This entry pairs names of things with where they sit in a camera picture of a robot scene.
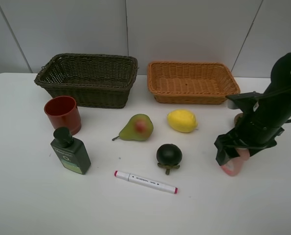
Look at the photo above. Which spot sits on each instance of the brown kiwi fruit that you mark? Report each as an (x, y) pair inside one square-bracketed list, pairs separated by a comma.
[(238, 118)]

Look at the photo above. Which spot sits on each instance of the red plastic cup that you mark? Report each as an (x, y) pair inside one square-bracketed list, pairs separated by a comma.
[(62, 111)]

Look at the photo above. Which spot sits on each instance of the dark mangosteen fruit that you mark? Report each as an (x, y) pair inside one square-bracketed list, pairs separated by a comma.
[(169, 157)]

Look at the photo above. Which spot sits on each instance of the dark brown wicker basket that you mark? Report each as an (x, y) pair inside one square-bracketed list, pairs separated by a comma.
[(93, 80)]

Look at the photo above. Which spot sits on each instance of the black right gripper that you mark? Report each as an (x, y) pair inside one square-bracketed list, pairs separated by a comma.
[(257, 130)]

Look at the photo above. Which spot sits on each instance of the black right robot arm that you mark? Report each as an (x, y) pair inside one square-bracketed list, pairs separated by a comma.
[(278, 93)]

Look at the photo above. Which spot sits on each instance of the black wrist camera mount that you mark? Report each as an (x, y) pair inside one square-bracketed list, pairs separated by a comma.
[(245, 101)]

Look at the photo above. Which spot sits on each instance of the dark green pump bottle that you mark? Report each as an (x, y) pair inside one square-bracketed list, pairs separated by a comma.
[(70, 151)]

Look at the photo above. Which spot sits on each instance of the green red pear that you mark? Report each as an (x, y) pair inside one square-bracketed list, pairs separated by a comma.
[(138, 128)]

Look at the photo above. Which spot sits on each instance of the yellow lemon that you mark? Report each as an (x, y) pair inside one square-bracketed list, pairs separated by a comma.
[(182, 120)]

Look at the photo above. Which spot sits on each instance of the white pink-tipped marker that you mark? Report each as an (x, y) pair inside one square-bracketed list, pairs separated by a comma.
[(132, 178)]

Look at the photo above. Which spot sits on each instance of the pink bottle white cap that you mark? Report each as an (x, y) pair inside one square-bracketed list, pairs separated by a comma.
[(234, 166)]

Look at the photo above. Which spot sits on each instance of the orange wicker basket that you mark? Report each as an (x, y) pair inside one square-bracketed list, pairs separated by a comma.
[(190, 83)]

